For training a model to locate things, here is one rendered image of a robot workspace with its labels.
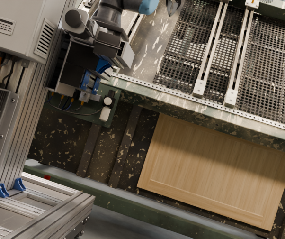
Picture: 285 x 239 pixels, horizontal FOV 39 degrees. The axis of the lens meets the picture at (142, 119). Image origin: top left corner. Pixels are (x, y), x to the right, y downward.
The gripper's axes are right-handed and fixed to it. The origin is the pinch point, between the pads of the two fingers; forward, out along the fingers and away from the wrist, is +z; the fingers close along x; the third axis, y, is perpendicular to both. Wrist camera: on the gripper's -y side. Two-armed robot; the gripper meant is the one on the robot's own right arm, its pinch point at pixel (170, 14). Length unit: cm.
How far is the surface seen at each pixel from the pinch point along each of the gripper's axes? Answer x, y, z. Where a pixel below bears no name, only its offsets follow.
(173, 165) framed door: -29, -15, 90
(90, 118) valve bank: 27, -31, 66
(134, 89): 7.1, -18.7, 44.5
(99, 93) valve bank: 26, -24, 52
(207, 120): -40, -19, 50
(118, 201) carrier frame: -4, -48, 105
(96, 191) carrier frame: 11, -47, 104
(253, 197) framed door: -84, -15, 93
